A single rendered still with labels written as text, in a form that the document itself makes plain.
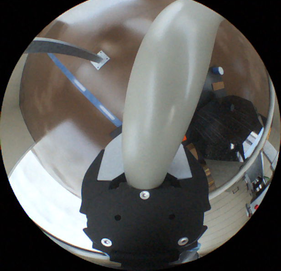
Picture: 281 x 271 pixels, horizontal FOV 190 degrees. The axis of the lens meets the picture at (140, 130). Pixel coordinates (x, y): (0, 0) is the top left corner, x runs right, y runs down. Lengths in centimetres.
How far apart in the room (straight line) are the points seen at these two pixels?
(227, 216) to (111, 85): 671
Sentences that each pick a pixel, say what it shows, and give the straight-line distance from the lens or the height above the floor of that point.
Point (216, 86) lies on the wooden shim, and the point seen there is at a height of 3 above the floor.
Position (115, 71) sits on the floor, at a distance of 111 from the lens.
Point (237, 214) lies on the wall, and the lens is 627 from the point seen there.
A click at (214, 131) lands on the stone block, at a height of 52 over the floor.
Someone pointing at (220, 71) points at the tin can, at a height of 14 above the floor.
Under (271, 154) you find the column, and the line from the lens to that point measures 189.
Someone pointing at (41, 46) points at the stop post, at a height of 83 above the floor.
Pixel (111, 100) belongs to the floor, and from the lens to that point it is 112.
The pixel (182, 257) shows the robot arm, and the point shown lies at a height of 113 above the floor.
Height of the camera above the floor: 103
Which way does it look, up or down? 62 degrees down
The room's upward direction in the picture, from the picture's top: 171 degrees counter-clockwise
